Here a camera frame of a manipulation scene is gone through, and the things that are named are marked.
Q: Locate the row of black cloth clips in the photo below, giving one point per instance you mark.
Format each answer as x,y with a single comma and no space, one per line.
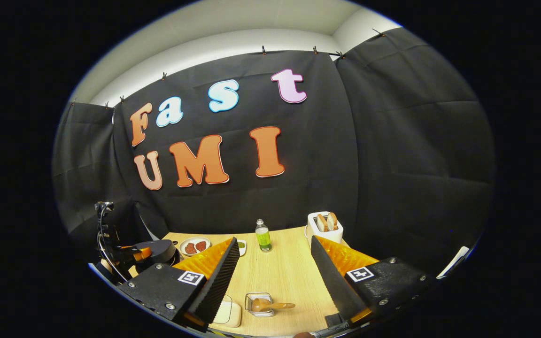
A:
263,49

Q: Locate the white round plate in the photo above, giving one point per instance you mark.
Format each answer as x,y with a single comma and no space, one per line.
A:
194,239

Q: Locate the clear chopstick holder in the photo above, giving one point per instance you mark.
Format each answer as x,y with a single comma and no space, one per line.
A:
260,313

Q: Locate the clear rice container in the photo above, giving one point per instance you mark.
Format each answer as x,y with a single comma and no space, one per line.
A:
230,313

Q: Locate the white divided bean dish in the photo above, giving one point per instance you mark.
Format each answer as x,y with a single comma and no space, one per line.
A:
242,246

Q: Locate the white board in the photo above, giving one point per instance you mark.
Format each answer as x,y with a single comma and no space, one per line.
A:
456,260

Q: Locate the white toaster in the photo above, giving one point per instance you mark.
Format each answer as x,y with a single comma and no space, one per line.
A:
327,237

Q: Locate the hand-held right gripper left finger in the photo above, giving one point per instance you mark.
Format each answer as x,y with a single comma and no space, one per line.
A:
219,286

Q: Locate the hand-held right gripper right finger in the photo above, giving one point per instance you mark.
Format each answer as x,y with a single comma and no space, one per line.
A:
334,286

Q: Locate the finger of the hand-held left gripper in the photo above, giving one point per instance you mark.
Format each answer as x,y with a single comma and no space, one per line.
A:
139,254

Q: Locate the black rice cooker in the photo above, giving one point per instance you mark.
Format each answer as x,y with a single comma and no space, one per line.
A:
160,251

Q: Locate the green drink bottle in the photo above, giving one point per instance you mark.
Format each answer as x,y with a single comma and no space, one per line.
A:
264,239

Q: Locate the toasted bread slice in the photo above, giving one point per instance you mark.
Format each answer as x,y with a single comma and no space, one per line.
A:
332,221
321,222

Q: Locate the red meat slice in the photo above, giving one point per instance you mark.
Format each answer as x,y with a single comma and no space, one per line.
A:
200,246
190,248

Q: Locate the wooden spoon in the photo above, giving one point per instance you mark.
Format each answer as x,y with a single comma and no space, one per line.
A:
270,306

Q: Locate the black backdrop cloth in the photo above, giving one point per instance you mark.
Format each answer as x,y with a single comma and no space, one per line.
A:
392,164

